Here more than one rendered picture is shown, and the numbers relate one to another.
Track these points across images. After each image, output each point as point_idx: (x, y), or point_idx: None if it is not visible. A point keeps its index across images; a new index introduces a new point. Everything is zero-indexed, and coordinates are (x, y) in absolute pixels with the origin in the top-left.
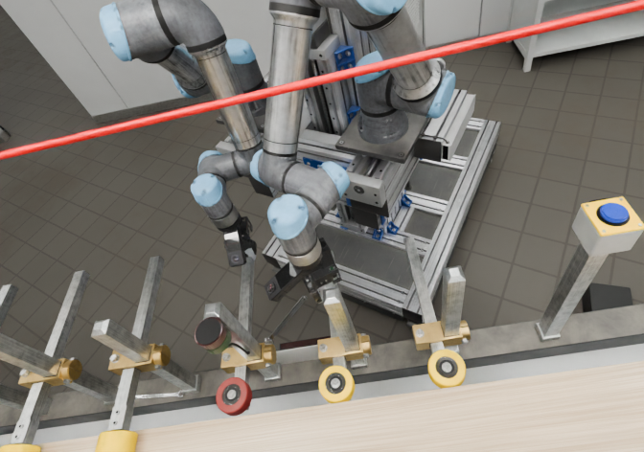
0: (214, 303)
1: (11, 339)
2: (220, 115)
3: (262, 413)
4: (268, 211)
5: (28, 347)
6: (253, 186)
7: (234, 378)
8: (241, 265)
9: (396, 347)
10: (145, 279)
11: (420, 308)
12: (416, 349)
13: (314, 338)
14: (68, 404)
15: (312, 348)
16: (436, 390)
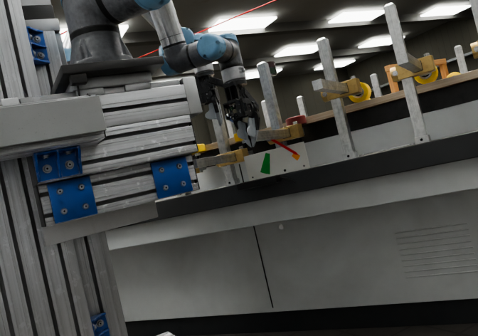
0: (259, 63)
1: (386, 19)
2: (174, 8)
3: (283, 123)
4: (202, 33)
5: (390, 33)
6: (195, 173)
7: (290, 117)
8: (258, 131)
9: (208, 190)
10: (328, 80)
11: (163, 334)
12: (199, 172)
13: (250, 181)
14: (476, 130)
15: (249, 158)
16: (206, 144)
